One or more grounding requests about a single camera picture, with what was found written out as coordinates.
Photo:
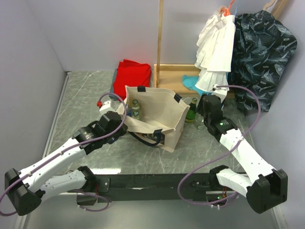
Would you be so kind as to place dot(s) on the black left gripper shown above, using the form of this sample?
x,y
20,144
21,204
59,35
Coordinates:
x,y
122,131

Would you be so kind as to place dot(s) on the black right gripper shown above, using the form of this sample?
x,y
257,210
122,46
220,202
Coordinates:
x,y
200,106

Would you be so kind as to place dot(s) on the dark green Perrier bottle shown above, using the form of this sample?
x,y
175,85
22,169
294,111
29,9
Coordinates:
x,y
191,114

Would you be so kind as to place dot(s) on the beige canvas tote bag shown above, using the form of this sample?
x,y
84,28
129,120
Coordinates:
x,y
162,115

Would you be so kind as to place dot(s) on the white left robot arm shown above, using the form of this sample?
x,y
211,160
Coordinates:
x,y
27,188

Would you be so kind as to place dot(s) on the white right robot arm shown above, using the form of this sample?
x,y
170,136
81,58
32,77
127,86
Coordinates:
x,y
264,186

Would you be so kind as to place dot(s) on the blue label Pocari bottle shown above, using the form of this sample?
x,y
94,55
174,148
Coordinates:
x,y
129,110

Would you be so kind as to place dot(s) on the clear glass bottle green cap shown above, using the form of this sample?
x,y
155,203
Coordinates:
x,y
136,105

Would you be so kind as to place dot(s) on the teal cloth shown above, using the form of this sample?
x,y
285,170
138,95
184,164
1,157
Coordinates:
x,y
190,82

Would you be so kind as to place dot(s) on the wooden clothes rack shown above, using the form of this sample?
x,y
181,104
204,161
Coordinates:
x,y
169,76

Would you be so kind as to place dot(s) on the red folded cloth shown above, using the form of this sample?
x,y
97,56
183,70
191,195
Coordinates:
x,y
132,74

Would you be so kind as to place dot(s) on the white hanging shirt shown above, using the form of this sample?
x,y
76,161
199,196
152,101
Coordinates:
x,y
215,50

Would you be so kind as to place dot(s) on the dark leaf print shirt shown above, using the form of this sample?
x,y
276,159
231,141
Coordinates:
x,y
262,49

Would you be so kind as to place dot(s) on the orange clothes hanger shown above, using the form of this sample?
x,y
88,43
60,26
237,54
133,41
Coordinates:
x,y
226,10

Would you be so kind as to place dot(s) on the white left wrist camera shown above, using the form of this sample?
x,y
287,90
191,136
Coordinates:
x,y
106,106

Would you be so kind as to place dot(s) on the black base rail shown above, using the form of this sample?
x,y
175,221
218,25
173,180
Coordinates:
x,y
124,187

